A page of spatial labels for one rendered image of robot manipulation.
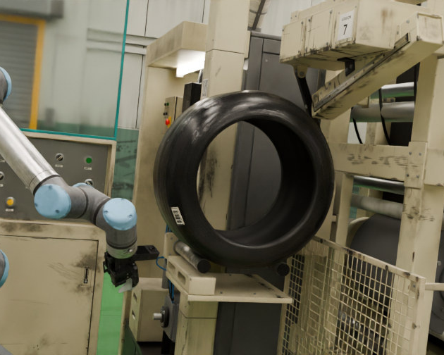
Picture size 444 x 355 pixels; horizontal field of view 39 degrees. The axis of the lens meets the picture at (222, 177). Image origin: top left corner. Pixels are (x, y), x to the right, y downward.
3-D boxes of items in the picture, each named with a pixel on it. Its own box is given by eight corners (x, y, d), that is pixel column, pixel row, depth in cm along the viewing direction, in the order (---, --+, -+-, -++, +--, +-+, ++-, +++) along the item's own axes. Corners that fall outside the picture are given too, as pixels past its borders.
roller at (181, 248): (187, 241, 237) (185, 253, 237) (175, 240, 235) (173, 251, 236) (211, 260, 203) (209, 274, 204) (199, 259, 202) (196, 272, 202)
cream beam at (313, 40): (276, 63, 242) (280, 25, 241) (335, 72, 249) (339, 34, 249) (353, 44, 184) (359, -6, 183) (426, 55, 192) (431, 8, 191)
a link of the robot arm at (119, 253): (126, 222, 187) (144, 242, 181) (127, 233, 190) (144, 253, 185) (100, 234, 182) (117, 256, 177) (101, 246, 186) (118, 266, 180)
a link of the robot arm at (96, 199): (66, 179, 177) (99, 198, 173) (90, 181, 188) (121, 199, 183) (53, 208, 178) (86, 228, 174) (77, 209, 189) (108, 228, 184)
